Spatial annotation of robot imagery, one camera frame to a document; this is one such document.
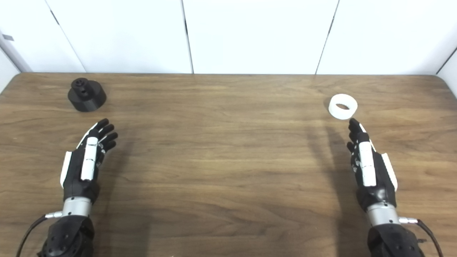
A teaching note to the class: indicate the round black stepped part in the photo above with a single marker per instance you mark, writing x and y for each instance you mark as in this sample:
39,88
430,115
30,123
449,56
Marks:
87,98

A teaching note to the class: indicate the gray wall corner post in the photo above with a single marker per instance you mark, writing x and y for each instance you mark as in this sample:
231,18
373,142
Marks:
14,53

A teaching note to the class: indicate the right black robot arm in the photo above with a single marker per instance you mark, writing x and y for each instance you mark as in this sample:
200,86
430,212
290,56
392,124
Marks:
392,239

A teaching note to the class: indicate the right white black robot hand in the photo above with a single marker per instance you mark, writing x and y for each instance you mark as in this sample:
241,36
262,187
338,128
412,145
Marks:
378,178

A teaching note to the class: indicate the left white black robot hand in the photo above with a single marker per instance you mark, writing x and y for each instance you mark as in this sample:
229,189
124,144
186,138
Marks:
73,175

